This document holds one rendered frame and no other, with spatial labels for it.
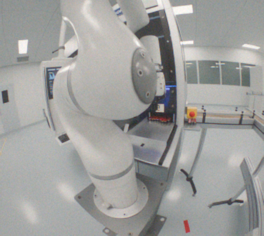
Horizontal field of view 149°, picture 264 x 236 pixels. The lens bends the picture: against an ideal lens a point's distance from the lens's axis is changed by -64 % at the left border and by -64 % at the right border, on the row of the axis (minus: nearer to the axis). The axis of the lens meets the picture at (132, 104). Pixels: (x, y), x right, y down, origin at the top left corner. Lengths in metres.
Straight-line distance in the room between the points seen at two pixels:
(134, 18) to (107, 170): 0.44
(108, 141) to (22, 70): 5.67
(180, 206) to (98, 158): 1.22
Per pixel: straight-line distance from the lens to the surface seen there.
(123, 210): 0.37
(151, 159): 0.49
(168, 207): 1.30
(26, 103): 5.60
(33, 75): 5.71
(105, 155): 0.18
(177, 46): 0.74
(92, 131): 0.21
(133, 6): 0.41
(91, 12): 0.15
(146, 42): 0.44
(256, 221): 0.99
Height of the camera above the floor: 1.22
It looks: 12 degrees down
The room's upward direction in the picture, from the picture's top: 5 degrees counter-clockwise
